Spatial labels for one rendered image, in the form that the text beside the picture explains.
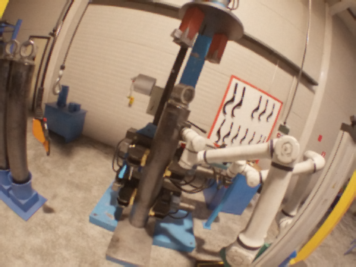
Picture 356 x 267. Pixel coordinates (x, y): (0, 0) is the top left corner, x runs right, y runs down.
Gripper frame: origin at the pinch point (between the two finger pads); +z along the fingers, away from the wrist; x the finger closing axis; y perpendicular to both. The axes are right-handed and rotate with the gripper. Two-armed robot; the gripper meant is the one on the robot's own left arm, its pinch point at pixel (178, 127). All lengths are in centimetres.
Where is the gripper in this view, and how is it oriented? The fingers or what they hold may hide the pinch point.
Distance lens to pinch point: 117.6
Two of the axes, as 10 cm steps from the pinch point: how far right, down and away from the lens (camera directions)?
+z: -3.6, -3.4, 8.7
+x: -3.5, 9.1, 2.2
